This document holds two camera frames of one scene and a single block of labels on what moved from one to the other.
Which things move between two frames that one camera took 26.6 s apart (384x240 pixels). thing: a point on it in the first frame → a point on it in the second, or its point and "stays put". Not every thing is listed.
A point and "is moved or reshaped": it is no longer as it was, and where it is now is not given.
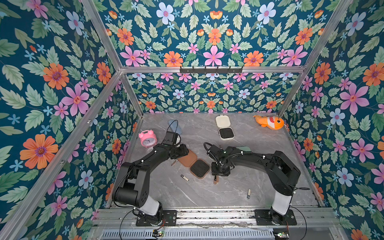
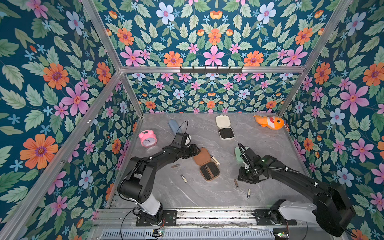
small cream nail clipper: [185, 178] stays put
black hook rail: [210, 70] stays put
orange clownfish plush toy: [273, 122] stays put
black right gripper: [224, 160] → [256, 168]
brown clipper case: [199, 167] is moved or reshaped
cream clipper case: [225, 131] stays put
